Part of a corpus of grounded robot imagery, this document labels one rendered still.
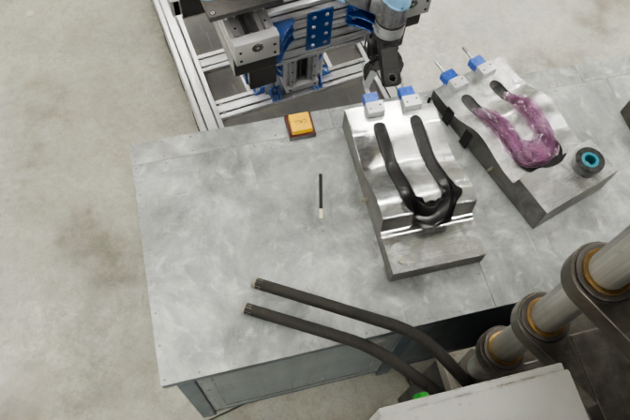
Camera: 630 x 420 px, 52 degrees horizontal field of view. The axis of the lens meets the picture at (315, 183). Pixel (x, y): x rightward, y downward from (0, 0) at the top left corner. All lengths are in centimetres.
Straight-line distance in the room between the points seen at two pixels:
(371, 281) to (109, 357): 119
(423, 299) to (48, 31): 230
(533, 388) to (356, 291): 78
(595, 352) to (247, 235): 93
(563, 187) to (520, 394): 93
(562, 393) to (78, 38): 275
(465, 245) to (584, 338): 56
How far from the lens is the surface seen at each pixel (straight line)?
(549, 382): 106
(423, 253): 173
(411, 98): 188
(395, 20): 155
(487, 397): 102
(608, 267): 100
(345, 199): 182
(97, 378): 257
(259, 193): 183
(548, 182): 186
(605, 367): 130
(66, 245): 276
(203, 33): 294
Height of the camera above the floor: 244
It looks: 63 degrees down
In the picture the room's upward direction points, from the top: 5 degrees clockwise
